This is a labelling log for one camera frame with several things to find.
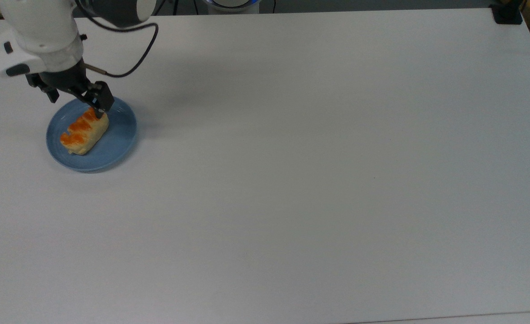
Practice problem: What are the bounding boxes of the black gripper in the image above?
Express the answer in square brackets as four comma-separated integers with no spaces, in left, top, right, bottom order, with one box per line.
[25,59,115,119]

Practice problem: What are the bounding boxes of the orange glazed bread loaf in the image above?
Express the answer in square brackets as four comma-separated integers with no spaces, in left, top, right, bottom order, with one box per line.
[60,108,110,156]

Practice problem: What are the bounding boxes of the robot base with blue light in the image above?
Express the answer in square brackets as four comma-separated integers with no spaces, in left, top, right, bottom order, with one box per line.
[201,0,262,14]

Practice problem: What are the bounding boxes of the blue round plate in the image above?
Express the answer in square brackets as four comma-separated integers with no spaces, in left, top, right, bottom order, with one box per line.
[45,96,138,173]

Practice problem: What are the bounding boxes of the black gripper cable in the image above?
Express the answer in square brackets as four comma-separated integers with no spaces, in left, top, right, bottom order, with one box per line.
[73,0,159,78]

